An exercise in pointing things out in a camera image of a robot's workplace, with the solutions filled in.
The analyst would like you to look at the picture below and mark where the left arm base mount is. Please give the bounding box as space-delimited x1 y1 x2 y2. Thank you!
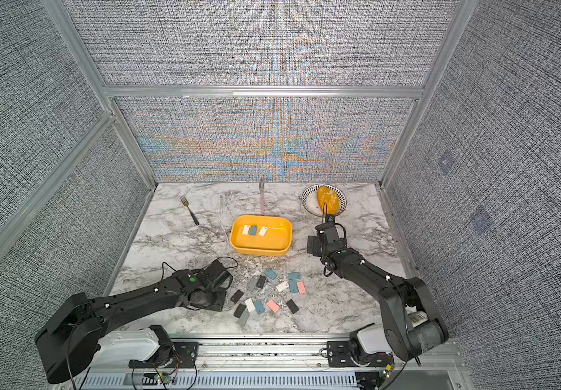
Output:
128 341 200 369

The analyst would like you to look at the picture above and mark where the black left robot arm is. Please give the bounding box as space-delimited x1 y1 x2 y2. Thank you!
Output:
35 268 233 384

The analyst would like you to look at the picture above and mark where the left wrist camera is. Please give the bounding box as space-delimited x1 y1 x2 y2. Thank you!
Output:
203 259 233 289

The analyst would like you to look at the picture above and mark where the yellow plastic storage box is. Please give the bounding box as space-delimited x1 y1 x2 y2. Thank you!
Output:
230 215 293 257

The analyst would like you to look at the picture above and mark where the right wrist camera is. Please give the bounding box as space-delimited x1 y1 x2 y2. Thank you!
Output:
315 214 347 250

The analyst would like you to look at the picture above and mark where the pink eraser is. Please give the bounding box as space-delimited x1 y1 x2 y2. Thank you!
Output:
266 300 280 313
296 281 306 295

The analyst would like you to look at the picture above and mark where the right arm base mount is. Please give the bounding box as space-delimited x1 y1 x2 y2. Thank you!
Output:
320 339 394 368

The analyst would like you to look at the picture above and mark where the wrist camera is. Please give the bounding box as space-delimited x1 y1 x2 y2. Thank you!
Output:
203 259 233 289
315 214 347 250

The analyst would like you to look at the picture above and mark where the gold fork dark handle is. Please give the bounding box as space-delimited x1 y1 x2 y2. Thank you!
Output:
180 195 200 226

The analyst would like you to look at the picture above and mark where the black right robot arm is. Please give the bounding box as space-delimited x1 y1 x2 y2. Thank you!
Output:
307 236 449 362

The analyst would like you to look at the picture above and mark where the white patterned plate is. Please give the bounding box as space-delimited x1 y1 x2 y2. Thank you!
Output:
301 185 347 216

